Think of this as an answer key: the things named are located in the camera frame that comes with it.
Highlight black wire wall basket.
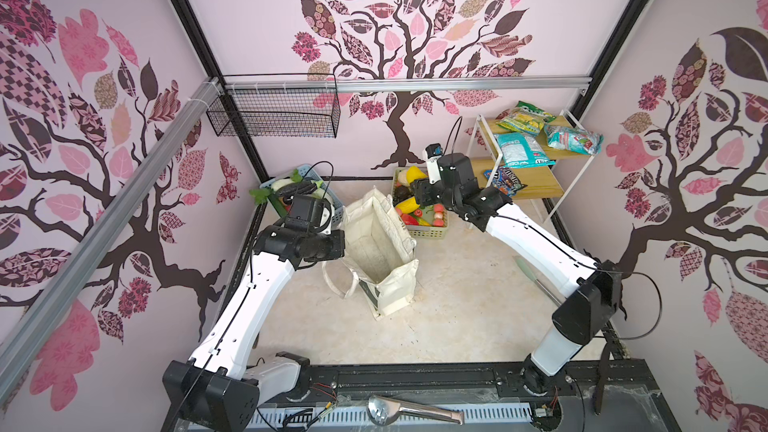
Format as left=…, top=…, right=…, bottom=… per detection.
left=207, top=72, right=341, bottom=138

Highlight cream canvas grocery bag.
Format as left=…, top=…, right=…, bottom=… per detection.
left=321, top=188, right=419, bottom=320

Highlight green plastic fruit basket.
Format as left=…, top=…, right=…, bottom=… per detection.
left=391, top=167, right=448, bottom=239

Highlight dark purple eggplant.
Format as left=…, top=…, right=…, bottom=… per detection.
left=275, top=180, right=317, bottom=198

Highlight white teal red snack bag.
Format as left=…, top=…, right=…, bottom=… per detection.
left=543, top=124, right=604, bottom=156

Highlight blue plastic vegetable basket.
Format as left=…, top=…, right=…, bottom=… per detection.
left=250, top=164, right=344, bottom=228

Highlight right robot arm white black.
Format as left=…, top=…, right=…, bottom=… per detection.
left=412, top=144, right=622, bottom=396

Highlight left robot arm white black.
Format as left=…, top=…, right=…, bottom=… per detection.
left=161, top=195, right=344, bottom=431

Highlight M&M candy bag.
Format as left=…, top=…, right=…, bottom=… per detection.
left=483, top=167, right=527, bottom=197

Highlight white wire wooden shelf rack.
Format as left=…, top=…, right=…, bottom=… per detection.
left=466, top=116, right=595, bottom=220

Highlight yellow green snack bag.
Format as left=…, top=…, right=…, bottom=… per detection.
left=498, top=101, right=556, bottom=136

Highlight yellow lemon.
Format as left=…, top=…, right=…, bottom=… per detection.
left=405, top=166, right=429, bottom=185

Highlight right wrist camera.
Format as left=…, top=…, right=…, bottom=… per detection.
left=423, top=143, right=443, bottom=184

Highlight green lettuce leaf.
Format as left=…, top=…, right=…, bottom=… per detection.
left=249, top=187, right=273, bottom=206

